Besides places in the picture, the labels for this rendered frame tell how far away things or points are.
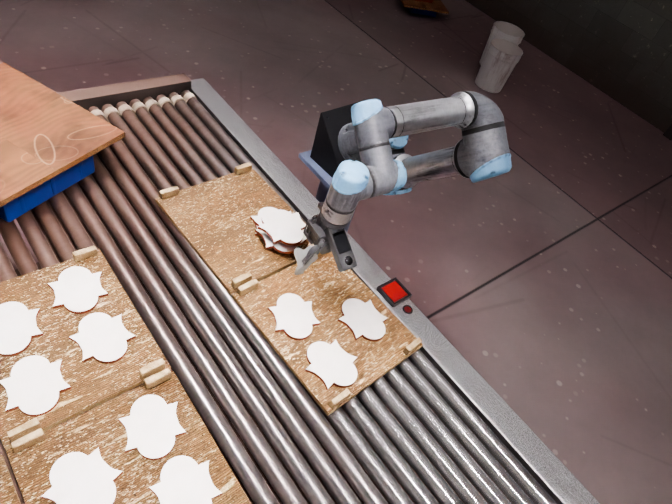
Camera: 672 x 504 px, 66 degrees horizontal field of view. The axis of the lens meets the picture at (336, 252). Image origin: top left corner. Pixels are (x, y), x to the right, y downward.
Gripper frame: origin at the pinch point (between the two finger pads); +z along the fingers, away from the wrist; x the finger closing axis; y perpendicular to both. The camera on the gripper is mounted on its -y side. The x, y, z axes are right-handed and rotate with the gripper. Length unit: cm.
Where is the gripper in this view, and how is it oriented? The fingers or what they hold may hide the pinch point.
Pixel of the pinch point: (320, 268)
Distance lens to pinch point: 140.5
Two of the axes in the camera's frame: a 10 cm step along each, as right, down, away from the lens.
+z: -2.7, 6.0, 7.6
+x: -8.1, 2.9, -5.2
